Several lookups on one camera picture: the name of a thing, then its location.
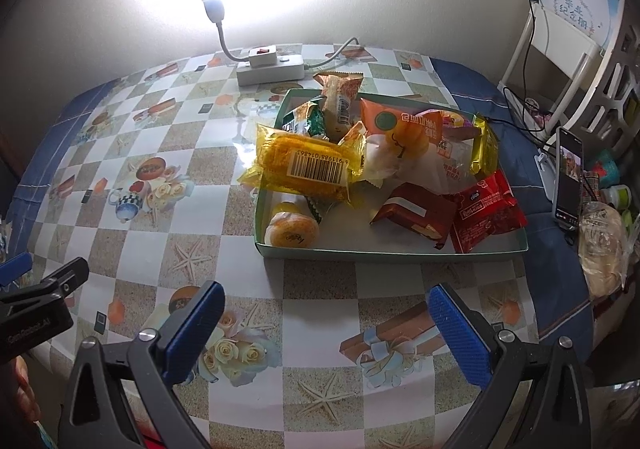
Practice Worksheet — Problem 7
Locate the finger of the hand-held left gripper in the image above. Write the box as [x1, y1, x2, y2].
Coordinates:
[0, 251, 32, 286]
[0, 256, 91, 305]

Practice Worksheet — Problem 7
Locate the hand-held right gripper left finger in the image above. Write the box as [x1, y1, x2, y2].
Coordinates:
[57, 280, 227, 449]

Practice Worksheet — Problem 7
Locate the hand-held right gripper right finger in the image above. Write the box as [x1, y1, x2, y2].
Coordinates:
[427, 283, 595, 449]

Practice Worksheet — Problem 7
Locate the bright red snack packet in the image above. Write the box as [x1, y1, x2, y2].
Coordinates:
[450, 169, 528, 255]

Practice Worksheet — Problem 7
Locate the dark red white-striped packet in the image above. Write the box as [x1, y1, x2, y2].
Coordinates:
[370, 182, 458, 250]

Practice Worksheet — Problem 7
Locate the round yellow bun packet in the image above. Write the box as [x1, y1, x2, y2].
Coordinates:
[265, 196, 321, 249]

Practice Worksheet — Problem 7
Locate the green cardboard box tray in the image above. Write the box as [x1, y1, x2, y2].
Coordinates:
[252, 88, 530, 260]

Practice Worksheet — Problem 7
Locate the gold yellow snack packet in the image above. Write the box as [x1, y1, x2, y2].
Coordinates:
[470, 113, 501, 177]

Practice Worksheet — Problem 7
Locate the yellow cake packet with barcode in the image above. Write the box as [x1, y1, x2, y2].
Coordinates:
[237, 122, 368, 204]

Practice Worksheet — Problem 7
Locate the orange white bread packet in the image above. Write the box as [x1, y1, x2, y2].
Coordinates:
[360, 98, 443, 180]

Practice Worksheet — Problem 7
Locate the black white cracker packet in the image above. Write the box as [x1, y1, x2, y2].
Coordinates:
[280, 102, 311, 137]

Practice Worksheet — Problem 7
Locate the beige green snack packet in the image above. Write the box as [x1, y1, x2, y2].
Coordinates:
[305, 102, 328, 137]

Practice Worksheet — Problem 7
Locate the long orange bread packet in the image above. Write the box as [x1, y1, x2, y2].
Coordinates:
[313, 70, 365, 140]

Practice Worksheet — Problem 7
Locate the person's left hand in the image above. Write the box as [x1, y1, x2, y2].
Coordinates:
[14, 356, 43, 423]

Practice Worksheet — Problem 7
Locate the checkered printed tablecloth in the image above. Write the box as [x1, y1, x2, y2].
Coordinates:
[7, 43, 601, 449]

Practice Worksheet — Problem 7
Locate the clear plastic bag of bread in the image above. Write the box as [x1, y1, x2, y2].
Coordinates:
[577, 202, 636, 300]

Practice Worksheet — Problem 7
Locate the black smartphone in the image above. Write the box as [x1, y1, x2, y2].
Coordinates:
[552, 126, 586, 232]

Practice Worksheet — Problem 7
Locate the red plaid item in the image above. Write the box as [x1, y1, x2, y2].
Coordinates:
[580, 169, 603, 202]

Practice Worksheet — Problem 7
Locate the white green cup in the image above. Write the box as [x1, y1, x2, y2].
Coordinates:
[602, 183, 632, 210]

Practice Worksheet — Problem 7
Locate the teal cup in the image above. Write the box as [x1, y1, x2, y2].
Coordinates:
[592, 149, 621, 180]

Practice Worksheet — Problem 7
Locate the pink printed pouch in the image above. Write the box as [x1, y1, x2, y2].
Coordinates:
[522, 99, 551, 127]

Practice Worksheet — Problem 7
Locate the white power strip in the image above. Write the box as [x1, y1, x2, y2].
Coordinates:
[236, 45, 306, 87]

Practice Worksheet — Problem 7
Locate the white folding chair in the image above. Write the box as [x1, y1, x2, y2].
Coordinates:
[499, 0, 606, 130]

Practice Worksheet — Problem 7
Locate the white gooseneck lamp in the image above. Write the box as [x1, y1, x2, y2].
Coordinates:
[199, 0, 251, 65]

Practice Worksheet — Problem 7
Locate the white cutout shelf panel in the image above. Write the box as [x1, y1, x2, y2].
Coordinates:
[575, 0, 640, 150]

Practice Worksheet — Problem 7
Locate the black charging cable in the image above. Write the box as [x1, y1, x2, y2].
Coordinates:
[482, 14, 556, 147]

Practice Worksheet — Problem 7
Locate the grey power cable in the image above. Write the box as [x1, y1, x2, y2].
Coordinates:
[302, 36, 361, 72]

